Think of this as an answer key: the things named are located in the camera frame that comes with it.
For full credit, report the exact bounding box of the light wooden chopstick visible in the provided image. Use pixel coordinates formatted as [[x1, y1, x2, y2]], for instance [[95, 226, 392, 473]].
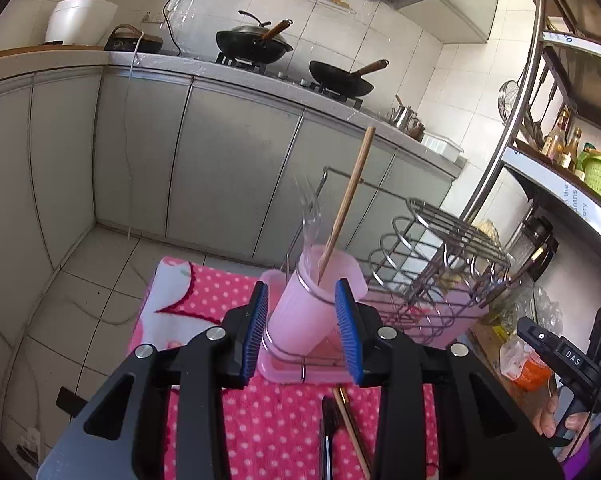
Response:
[[333, 386, 371, 480], [317, 126, 375, 284]]

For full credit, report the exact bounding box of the black plastic spoon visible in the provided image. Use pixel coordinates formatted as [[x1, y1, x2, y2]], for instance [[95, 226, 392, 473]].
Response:
[[319, 396, 340, 480]]

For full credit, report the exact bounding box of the clear plastic fork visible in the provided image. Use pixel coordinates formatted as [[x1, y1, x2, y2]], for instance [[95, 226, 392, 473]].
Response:
[[295, 177, 322, 275]]

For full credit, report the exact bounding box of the dark brown chopstick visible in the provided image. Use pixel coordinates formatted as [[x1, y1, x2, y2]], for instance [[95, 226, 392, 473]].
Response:
[[337, 386, 351, 413]]

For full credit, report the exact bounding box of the person's right hand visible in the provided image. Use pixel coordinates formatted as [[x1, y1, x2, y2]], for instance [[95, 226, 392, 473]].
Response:
[[532, 375, 598, 463]]

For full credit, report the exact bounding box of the orange white food bag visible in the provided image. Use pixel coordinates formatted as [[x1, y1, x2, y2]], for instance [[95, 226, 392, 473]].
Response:
[[499, 336, 552, 392]]

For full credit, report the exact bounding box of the clear plastic bag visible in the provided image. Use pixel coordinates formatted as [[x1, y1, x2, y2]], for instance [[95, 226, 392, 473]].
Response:
[[526, 285, 563, 336]]

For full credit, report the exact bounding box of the right pink plastic cup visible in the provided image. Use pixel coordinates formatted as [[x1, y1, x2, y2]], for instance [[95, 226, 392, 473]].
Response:
[[419, 282, 484, 349]]

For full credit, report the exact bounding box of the pink plastic cup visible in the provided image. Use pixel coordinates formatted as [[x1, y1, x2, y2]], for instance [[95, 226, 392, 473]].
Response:
[[419, 282, 484, 349], [267, 245, 368, 356]]

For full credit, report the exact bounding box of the glass bowl of vegetables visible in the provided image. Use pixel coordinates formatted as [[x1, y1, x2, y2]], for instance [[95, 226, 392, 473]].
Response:
[[482, 272, 534, 325]]

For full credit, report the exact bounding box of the pink polka dot blanket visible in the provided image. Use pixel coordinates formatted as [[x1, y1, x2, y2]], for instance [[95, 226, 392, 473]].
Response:
[[129, 257, 438, 479]]

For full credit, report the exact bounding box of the black blender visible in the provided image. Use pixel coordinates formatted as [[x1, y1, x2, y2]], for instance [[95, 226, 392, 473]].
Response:
[[509, 216, 559, 282]]

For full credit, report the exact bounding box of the left pink plastic cup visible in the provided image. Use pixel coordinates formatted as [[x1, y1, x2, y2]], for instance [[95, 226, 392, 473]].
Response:
[[267, 245, 368, 356]]

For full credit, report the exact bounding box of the glass bottle on shelf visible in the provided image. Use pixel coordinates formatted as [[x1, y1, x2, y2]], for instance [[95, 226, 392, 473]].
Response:
[[541, 106, 571, 160]]

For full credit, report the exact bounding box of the steel kettle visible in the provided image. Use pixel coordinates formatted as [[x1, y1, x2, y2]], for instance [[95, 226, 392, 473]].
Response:
[[389, 94, 420, 133]]

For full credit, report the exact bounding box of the gas stove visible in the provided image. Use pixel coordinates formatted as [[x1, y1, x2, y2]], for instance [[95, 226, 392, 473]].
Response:
[[215, 52, 363, 110]]

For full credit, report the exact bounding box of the black basket on counter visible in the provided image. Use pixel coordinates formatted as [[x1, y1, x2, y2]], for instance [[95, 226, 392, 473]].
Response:
[[104, 24, 164, 53]]

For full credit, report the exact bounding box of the black wok with lid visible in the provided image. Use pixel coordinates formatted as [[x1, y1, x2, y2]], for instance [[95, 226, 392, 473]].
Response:
[[216, 10, 293, 65]]

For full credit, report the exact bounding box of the white rice cooker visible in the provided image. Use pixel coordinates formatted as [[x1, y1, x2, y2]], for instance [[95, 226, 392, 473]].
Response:
[[44, 0, 118, 46]]

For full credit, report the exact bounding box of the wire utensil drying rack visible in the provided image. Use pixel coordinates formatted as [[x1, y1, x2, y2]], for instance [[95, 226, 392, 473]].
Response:
[[259, 164, 513, 380]]

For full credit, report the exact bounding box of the wire skimmer strainer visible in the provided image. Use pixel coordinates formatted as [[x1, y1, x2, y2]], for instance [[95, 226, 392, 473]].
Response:
[[497, 79, 520, 125]]

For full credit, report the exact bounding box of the black wok wooden handle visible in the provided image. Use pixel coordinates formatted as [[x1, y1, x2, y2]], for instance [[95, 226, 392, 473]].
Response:
[[309, 58, 389, 99]]

